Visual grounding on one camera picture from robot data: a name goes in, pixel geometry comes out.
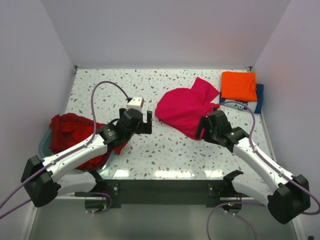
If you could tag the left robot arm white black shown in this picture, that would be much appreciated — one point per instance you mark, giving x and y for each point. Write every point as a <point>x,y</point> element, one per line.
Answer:
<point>47,178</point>

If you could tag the black metal base frame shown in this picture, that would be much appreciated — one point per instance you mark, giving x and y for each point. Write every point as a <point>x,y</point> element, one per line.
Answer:
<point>160,192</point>

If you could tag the red t shirt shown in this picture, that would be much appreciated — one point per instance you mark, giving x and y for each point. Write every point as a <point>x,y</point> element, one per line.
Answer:
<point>70,129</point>

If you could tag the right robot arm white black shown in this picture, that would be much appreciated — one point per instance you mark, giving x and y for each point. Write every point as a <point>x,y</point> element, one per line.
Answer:
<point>284,194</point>

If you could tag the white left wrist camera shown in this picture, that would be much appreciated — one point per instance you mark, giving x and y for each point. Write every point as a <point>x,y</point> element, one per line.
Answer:
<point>135,103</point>

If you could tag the orange folded t shirt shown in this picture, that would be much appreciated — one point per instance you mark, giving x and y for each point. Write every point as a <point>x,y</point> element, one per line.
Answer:
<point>239,86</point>

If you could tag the pink t shirt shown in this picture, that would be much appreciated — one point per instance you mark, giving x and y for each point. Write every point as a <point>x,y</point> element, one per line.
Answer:
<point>182,108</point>

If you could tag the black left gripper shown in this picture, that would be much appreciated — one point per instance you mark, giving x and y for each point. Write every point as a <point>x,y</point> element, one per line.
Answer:
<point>145,128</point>

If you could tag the teal plastic basket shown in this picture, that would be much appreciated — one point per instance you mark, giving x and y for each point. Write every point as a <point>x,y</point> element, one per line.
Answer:
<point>45,151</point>

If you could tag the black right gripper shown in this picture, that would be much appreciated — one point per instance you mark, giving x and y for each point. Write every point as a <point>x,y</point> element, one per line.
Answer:
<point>202,124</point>

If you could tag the blue grey cartoon t shirt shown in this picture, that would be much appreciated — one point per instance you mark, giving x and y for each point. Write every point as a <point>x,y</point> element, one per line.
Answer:
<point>255,106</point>

